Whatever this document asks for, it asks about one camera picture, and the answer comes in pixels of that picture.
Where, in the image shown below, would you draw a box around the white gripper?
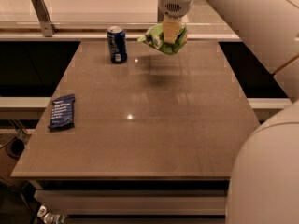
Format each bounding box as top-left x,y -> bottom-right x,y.
158,0 -> 193,44

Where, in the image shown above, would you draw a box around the green rice chip bag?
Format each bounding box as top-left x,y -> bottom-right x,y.
137,23 -> 188,55

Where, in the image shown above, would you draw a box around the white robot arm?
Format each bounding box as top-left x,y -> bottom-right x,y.
158,0 -> 299,224

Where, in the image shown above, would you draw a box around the blue pepsi can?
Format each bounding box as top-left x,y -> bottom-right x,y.
107,26 -> 127,63

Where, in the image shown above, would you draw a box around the dark blue snack bar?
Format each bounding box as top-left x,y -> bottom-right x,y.
48,94 -> 75,130

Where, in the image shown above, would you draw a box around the dark round stool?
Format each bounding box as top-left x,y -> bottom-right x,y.
6,139 -> 24,160

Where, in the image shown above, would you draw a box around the bottles under table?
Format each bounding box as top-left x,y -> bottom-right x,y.
37,205 -> 65,224

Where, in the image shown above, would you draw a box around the left metal railing bracket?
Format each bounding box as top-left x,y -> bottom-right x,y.
31,0 -> 56,37

